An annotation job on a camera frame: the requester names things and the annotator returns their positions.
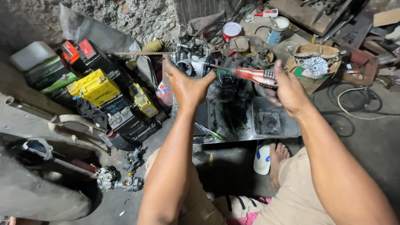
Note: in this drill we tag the person's right hand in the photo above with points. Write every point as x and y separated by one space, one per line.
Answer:
290 97

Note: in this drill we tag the person's left hand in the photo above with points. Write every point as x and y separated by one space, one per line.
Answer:
187 89

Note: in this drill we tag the silver carburetor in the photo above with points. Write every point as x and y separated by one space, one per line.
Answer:
195 64

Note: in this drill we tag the clear plastic bag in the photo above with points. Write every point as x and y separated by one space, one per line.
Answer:
165 97

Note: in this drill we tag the cardboard box of parts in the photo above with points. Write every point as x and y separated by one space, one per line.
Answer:
309 78

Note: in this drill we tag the black plastic tray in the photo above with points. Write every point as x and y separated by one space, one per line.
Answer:
202 117

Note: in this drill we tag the clear plastic container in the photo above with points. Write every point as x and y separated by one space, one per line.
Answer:
268 120

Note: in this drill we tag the silver finned pulley disc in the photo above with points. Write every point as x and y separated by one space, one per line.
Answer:
316 65

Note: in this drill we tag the dirty metal tray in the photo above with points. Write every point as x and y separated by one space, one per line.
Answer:
225 125

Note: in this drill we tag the yellow coil spring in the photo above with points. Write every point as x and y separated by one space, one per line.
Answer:
152 47

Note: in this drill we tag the black rubber belt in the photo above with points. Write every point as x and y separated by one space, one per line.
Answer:
353 109

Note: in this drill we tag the blue spray can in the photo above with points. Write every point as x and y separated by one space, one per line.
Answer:
276 31

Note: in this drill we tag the person's right foot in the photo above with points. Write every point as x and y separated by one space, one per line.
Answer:
276 162

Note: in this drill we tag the white blue plastic bottle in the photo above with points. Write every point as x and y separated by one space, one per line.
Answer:
262 161

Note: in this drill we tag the red can with white lid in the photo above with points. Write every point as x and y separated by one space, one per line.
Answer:
231 31

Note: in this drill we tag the brown open box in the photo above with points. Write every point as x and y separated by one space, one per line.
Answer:
359 67

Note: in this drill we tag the wooden board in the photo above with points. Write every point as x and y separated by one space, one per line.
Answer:
300 14

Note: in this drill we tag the white red glue bottle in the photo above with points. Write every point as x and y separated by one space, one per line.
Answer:
268 13

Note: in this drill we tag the small grey carburetor part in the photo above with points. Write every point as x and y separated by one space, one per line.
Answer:
132 159

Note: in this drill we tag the pile of motorcycle batteries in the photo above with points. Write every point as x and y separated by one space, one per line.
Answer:
97 87

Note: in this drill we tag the black cloth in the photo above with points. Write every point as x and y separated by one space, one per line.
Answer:
92 112

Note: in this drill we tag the beige shorts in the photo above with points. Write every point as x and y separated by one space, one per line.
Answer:
297 200

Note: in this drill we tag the grey plastic sheet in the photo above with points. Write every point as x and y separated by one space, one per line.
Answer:
93 31

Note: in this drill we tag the grey carburetor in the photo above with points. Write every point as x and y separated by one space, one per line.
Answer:
120 181

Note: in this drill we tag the cardboard piece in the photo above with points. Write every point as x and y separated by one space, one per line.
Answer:
387 17

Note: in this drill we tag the grey metal pipe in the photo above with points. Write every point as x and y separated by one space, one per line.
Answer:
29 109

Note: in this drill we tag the grey blue engine cover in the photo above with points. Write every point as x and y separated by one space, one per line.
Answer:
39 148

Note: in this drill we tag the grey sack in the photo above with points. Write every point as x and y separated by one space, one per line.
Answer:
40 190

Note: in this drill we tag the beige metal frame piece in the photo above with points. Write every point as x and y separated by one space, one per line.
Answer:
75 123

